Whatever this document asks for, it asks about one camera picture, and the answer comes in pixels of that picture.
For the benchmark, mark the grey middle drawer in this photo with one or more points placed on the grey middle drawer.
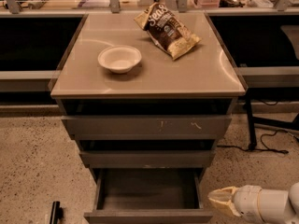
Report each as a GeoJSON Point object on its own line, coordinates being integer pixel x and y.
{"type": "Point", "coordinates": [147, 153]}

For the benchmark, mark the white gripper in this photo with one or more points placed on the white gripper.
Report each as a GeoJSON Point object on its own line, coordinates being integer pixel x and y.
{"type": "Point", "coordinates": [248, 200]}

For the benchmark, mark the grey top drawer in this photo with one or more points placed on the grey top drawer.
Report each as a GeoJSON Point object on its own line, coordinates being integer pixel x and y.
{"type": "Point", "coordinates": [149, 119]}

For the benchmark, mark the black table leg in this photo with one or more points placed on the black table leg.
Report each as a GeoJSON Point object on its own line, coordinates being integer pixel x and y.
{"type": "Point", "coordinates": [252, 134]}

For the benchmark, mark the grey bottom drawer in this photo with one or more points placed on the grey bottom drawer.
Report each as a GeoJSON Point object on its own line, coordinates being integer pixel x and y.
{"type": "Point", "coordinates": [148, 196]}

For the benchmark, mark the grey drawer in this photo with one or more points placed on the grey drawer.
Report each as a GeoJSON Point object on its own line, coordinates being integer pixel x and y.
{"type": "Point", "coordinates": [147, 153]}
{"type": "Point", "coordinates": [148, 196]}
{"type": "Point", "coordinates": [149, 119]}

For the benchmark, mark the brown chip bag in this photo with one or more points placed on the brown chip bag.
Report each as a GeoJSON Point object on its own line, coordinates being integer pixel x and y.
{"type": "Point", "coordinates": [166, 31]}

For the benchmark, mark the grey drawer cabinet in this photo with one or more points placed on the grey drawer cabinet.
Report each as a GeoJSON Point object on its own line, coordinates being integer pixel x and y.
{"type": "Point", "coordinates": [205, 72]}

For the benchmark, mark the black object on floor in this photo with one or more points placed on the black object on floor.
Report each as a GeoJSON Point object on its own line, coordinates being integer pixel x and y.
{"type": "Point", "coordinates": [57, 213]}

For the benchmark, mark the white paper bowl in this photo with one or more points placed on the white paper bowl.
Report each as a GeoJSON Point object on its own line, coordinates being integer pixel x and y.
{"type": "Point", "coordinates": [119, 59]}

